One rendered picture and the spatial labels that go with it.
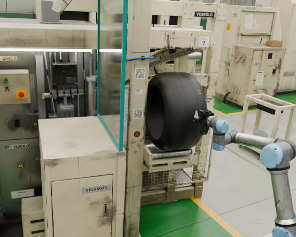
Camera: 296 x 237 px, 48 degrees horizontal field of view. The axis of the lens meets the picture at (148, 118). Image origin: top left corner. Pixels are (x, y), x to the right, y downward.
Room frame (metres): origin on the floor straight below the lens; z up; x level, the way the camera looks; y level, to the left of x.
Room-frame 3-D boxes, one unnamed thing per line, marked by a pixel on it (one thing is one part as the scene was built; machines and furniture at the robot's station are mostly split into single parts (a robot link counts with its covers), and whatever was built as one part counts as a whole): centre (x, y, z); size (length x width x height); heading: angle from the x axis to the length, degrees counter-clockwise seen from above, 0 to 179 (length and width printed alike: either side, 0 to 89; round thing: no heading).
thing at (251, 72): (6.82, -2.16, 0.62); 0.91 x 0.58 x 1.25; 120
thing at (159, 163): (2.27, -0.18, 0.84); 0.36 x 0.09 x 0.06; 111
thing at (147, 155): (2.33, 0.03, 0.90); 0.40 x 0.03 x 0.10; 21
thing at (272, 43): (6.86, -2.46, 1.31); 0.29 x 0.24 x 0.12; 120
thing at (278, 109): (4.37, -1.66, 0.40); 0.60 x 0.35 x 0.80; 30
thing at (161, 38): (2.72, -0.15, 1.71); 0.61 x 0.25 x 0.15; 111
